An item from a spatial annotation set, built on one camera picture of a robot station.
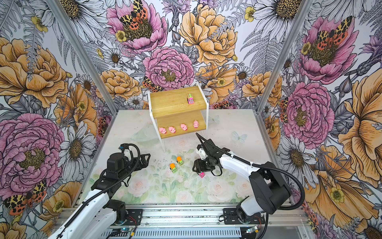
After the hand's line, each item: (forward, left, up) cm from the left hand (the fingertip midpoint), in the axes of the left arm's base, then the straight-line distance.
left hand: (143, 161), depth 83 cm
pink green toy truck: (+21, -26, +26) cm, 42 cm away
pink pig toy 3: (+15, -15, +8) cm, 23 cm away
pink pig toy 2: (+17, -22, +8) cm, 29 cm away
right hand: (-5, -30, -5) cm, 31 cm away
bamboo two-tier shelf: (+15, -21, +23) cm, 34 cm away
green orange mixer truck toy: (+5, -19, -8) cm, 21 cm away
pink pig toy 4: (+15, -10, +8) cm, 20 cm away
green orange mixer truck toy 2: (-1, -15, -8) cm, 17 cm away
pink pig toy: (+19, -29, +9) cm, 36 cm away
